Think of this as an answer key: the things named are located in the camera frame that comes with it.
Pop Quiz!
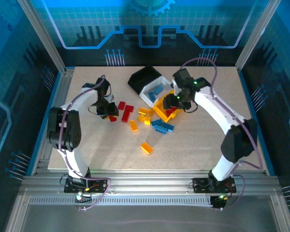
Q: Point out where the black controller box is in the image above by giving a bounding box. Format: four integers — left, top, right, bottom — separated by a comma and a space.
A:
210, 194, 230, 210

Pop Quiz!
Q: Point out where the aluminium side rail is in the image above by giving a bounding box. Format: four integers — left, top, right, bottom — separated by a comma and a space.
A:
31, 67, 75, 176

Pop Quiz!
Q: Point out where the yellow plastic bin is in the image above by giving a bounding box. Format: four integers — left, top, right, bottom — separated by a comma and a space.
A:
152, 90, 183, 124

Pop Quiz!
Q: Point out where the white plastic bin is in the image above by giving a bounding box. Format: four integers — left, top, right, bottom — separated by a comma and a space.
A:
139, 76, 174, 107

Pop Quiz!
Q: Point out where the aluminium frame post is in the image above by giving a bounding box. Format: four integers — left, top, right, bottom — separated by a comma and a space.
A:
17, 0, 67, 73
235, 0, 282, 71

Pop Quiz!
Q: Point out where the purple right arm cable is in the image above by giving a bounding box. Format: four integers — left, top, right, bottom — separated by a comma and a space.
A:
180, 57, 264, 211

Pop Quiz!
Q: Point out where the slotted grey cable duct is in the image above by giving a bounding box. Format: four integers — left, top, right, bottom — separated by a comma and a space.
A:
29, 195, 215, 206

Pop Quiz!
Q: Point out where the aluminium mounting rail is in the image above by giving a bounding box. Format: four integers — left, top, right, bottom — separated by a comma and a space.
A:
19, 169, 281, 194

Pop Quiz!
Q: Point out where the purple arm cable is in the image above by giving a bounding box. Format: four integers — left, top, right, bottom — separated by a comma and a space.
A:
58, 74, 112, 211
180, 57, 264, 211

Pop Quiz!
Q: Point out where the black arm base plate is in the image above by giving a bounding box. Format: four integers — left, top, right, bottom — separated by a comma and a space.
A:
64, 177, 109, 194
192, 177, 237, 194

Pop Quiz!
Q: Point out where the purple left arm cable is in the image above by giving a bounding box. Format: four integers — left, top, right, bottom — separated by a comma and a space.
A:
58, 74, 112, 211

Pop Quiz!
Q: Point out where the black plastic bin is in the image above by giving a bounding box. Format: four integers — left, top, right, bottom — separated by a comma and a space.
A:
127, 65, 163, 96

